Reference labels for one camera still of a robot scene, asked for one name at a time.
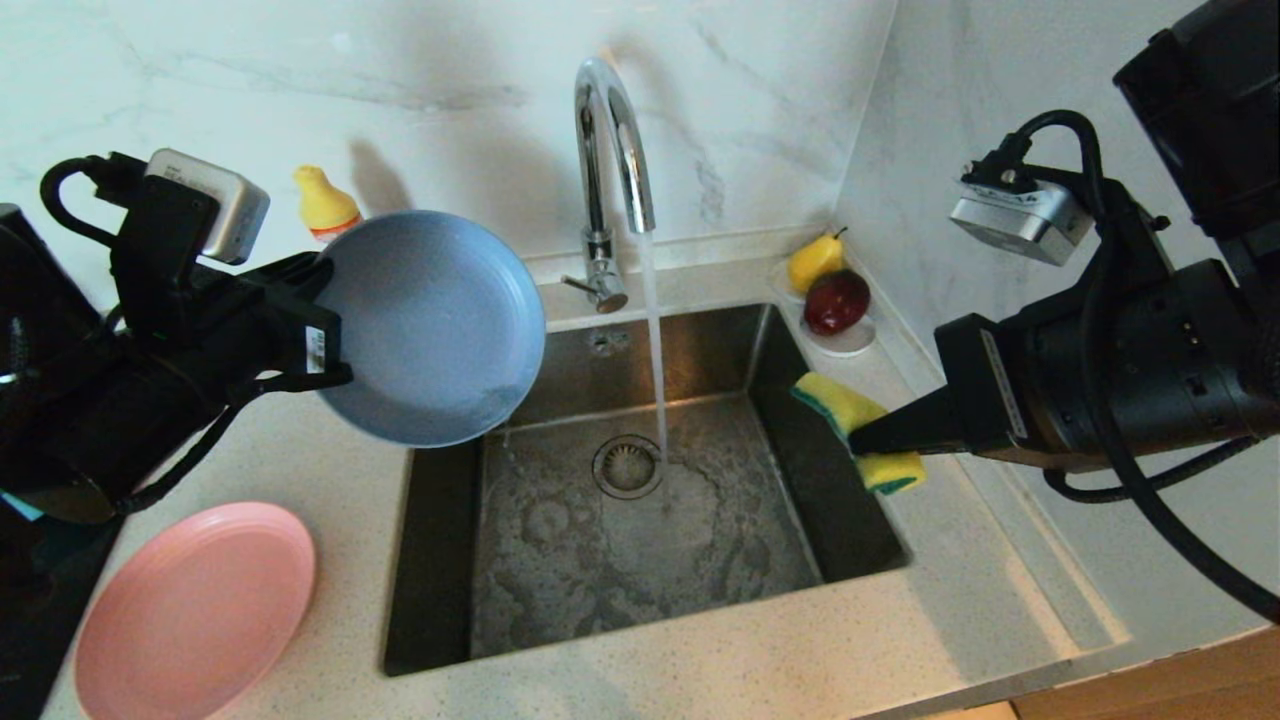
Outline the stainless steel sink basin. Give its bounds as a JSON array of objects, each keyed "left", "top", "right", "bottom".
[{"left": 381, "top": 303, "right": 913, "bottom": 679}]

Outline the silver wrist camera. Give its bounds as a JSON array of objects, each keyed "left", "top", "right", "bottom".
[
  {"left": 950, "top": 160, "right": 1096, "bottom": 267},
  {"left": 145, "top": 148, "right": 271, "bottom": 266}
]

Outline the blue plastic plate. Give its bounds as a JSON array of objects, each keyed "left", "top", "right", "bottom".
[{"left": 315, "top": 210, "right": 547, "bottom": 448}]

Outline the dark red apple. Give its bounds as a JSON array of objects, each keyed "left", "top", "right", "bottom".
[{"left": 803, "top": 269, "right": 871, "bottom": 337}]

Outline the chrome gooseneck faucet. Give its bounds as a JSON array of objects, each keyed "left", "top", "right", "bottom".
[{"left": 560, "top": 57, "right": 657, "bottom": 314}]

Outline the pink plastic plate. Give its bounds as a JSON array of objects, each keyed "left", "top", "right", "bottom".
[{"left": 75, "top": 502, "right": 317, "bottom": 720}]

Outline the wooden cabinet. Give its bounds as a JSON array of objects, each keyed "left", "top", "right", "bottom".
[{"left": 1010, "top": 625, "right": 1280, "bottom": 720}]

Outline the yellow pear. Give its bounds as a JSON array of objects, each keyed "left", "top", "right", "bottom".
[{"left": 787, "top": 227, "right": 848, "bottom": 296}]

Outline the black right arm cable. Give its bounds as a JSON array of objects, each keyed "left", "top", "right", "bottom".
[{"left": 1015, "top": 110, "right": 1280, "bottom": 623}]

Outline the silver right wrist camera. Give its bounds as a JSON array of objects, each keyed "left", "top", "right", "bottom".
[{"left": 950, "top": 160, "right": 1096, "bottom": 267}]

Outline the yellow-capped orange dish soap bottle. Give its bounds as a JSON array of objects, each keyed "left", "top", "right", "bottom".
[{"left": 293, "top": 165, "right": 363, "bottom": 242}]

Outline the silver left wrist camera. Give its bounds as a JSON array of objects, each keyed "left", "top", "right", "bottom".
[{"left": 145, "top": 148, "right": 271, "bottom": 266}]

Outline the black induction cooktop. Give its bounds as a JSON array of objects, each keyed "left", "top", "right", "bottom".
[{"left": 0, "top": 505, "right": 121, "bottom": 720}]

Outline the yellow green sponge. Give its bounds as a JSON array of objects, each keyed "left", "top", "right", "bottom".
[{"left": 792, "top": 372, "right": 927, "bottom": 496}]

